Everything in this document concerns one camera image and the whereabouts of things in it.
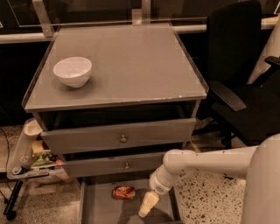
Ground metal rail with brackets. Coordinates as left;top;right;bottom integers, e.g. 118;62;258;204
0;0;279;44

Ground grey top drawer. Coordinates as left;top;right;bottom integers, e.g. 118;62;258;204
41;118;196;154

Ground grey drawer cabinet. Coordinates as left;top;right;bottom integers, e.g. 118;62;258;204
22;24;209;182

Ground black tray stand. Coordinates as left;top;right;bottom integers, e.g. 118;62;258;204
3;180;23;221

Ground black cable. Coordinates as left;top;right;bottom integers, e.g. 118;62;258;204
0;128;16;205

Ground black office chair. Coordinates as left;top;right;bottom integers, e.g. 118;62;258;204
197;0;280;148

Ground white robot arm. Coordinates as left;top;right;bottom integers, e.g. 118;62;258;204
138;134;280;224

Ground green snack bag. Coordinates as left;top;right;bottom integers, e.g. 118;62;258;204
32;151;55;166

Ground white ceramic bowl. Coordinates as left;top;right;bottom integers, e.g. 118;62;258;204
53;57;92;88

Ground red coke can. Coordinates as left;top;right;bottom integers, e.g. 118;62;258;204
112;186;136;200

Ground grey drawer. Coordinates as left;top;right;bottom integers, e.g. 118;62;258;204
62;151;165;178
41;118;196;154
79;171;184;224

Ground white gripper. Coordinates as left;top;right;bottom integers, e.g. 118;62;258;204
138;165;174;218

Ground grey middle drawer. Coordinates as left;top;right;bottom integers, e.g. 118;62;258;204
62;151;165;178

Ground grey bottom drawer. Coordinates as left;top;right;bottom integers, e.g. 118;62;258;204
79;171;184;224

